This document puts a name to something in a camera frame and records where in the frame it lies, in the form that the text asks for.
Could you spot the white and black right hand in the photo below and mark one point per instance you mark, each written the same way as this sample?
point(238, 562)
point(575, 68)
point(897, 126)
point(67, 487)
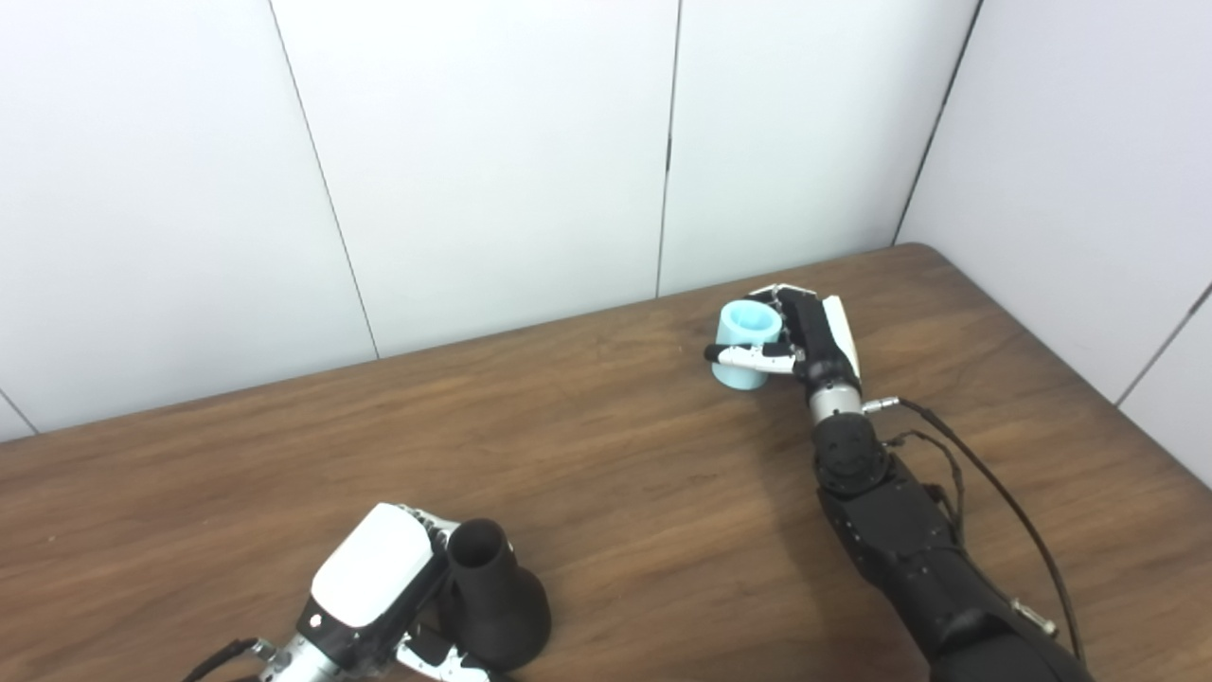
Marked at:
point(819, 341)

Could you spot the white and black left hand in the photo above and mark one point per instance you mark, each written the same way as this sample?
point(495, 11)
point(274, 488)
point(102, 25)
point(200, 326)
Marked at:
point(369, 568)

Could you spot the light blue cylinder cup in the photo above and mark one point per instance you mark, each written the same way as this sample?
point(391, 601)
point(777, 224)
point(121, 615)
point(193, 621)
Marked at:
point(743, 327)

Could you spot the black flared nozzle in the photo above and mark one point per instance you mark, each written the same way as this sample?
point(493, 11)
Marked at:
point(497, 611)

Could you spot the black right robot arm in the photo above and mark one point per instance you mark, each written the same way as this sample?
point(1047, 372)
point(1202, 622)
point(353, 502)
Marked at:
point(909, 549)

